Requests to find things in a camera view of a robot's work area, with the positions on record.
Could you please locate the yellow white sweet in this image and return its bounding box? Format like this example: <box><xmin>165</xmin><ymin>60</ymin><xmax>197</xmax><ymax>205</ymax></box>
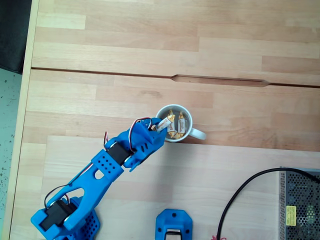
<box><xmin>166</xmin><ymin>109</ymin><xmax>179</xmax><ymax>139</ymax></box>
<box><xmin>176</xmin><ymin>111</ymin><xmax>190</xmax><ymax>137</ymax></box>
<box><xmin>154</xmin><ymin>117</ymin><xmax>176</xmax><ymax>133</ymax></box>

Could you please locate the white mug with black lettering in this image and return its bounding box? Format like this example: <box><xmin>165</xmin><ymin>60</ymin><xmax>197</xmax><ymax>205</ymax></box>
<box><xmin>155</xmin><ymin>104</ymin><xmax>207</xmax><ymax>143</ymax></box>

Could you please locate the light wooden board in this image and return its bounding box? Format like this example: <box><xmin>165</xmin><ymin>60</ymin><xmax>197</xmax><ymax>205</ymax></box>
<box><xmin>9</xmin><ymin>135</ymin><xmax>320</xmax><ymax>240</ymax></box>

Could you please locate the perforated metal power supply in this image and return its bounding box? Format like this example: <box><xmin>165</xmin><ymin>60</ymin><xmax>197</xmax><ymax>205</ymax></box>
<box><xmin>278</xmin><ymin>166</ymin><xmax>320</xmax><ymax>240</ymax></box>

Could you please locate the black fabric seat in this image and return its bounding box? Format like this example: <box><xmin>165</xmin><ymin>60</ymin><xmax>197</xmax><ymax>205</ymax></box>
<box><xmin>0</xmin><ymin>0</ymin><xmax>33</xmax><ymax>75</ymax></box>

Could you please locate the thin gripper servo wire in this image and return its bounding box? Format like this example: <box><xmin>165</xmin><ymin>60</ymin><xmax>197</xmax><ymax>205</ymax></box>
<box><xmin>127</xmin><ymin>116</ymin><xmax>154</xmax><ymax>152</ymax></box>

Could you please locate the blue printed motor mount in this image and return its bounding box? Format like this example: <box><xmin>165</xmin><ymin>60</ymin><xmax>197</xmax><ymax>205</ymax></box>
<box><xmin>155</xmin><ymin>208</ymin><xmax>194</xmax><ymax>240</ymax></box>

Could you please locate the thick black cable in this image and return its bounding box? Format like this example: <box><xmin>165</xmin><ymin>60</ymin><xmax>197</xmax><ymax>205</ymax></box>
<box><xmin>216</xmin><ymin>167</ymin><xmax>320</xmax><ymax>240</ymax></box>

